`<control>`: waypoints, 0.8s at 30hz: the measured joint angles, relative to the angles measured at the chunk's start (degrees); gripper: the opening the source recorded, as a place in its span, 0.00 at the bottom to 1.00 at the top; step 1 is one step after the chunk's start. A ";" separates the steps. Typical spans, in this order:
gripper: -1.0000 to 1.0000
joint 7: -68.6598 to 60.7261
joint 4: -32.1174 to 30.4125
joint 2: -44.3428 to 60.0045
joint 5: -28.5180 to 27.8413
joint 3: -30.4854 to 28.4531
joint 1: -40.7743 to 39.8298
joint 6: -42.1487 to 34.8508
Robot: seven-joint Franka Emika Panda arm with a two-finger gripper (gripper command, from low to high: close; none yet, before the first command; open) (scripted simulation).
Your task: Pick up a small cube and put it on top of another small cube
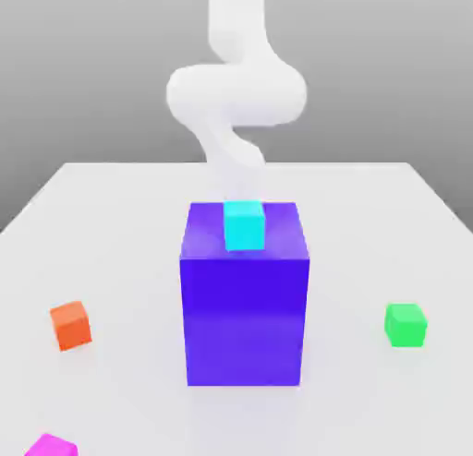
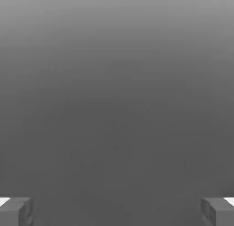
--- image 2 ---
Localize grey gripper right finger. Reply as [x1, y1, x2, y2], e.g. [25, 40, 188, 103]
[200, 196, 234, 226]

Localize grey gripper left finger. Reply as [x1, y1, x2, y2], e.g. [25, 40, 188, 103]
[0, 196, 35, 226]

